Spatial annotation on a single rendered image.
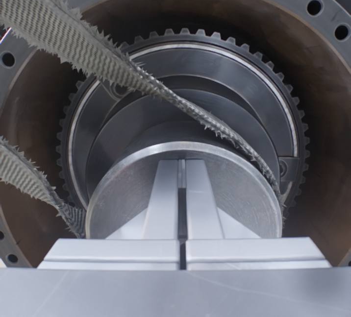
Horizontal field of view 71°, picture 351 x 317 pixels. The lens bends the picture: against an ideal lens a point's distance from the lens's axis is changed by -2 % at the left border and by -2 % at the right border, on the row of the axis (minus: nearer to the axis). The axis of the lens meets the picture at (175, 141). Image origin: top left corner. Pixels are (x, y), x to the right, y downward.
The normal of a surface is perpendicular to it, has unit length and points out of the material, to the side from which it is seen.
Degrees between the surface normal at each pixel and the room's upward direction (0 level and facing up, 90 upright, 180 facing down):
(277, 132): 90
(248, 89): 90
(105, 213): 90
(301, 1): 90
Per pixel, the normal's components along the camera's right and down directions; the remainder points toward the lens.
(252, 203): -0.02, 0.26
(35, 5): -0.26, 0.63
